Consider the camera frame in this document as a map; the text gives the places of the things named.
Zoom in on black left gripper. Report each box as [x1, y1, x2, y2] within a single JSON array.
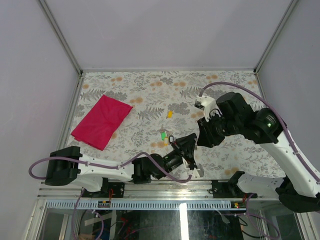
[[156, 134, 197, 181]]

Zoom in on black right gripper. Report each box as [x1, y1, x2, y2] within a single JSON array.
[[196, 111, 241, 148]]

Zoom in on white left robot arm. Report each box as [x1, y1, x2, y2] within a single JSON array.
[[44, 133, 204, 198]]

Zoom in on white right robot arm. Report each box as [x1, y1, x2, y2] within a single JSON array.
[[195, 92, 320, 213]]

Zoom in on black key tag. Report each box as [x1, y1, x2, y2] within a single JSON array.
[[169, 135, 174, 144]]

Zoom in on yellow key tag with label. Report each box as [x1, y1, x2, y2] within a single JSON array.
[[163, 137, 169, 146]]

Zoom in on green key tag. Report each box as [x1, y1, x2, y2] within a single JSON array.
[[161, 132, 167, 140]]

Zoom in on small yellow key tag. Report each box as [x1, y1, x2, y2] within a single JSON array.
[[167, 111, 173, 119]]

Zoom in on floral table mat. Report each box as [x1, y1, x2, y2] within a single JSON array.
[[61, 70, 284, 180]]

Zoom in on red cloth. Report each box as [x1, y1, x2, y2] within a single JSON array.
[[71, 95, 133, 151]]

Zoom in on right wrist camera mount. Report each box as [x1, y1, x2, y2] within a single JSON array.
[[194, 96, 216, 122]]

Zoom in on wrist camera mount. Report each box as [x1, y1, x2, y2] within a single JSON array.
[[194, 96, 216, 122], [182, 158, 204, 179]]

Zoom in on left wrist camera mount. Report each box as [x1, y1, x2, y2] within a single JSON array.
[[182, 158, 204, 179]]

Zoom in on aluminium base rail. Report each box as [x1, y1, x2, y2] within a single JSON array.
[[37, 178, 307, 201]]

